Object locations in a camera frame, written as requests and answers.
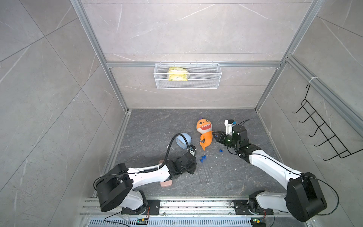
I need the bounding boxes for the yellow packet in basket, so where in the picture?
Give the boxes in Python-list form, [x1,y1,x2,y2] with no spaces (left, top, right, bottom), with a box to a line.
[168,67,189,81]

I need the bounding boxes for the pink rectangular case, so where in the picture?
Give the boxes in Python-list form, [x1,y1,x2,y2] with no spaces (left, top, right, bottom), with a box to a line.
[159,165,173,188]

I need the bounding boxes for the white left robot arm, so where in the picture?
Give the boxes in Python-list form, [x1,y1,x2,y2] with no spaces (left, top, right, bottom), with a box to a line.
[94,152,197,212]

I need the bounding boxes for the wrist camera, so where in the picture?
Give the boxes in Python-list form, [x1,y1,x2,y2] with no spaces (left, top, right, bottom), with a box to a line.
[224,119,237,135]
[189,145,196,156]

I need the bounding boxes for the white wire mesh basket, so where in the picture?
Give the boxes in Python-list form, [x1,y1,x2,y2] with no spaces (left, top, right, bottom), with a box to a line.
[153,63,222,89]

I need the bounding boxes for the orange shark plush toy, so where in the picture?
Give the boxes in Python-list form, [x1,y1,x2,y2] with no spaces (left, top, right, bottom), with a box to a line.
[196,119,213,151]

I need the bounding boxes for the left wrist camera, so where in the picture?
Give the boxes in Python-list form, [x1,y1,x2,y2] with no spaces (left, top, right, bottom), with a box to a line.
[189,145,196,156]

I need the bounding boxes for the light blue plastic cup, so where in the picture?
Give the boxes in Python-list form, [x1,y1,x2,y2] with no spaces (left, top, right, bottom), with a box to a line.
[175,132,192,149]

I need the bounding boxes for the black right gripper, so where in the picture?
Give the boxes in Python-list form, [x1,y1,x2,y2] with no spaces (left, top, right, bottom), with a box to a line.
[212,131,239,150]

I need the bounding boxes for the black wire hook rack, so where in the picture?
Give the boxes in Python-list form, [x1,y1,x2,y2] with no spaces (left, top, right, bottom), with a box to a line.
[292,84,363,161]

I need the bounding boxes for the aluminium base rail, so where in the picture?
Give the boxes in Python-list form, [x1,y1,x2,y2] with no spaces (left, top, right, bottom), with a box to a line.
[76,197,318,227]

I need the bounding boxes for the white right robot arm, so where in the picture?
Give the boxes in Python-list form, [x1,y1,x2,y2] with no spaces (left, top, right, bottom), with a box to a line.
[212,125,328,222]

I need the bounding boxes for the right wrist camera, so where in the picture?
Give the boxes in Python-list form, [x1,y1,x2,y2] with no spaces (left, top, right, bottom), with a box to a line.
[224,119,237,135]

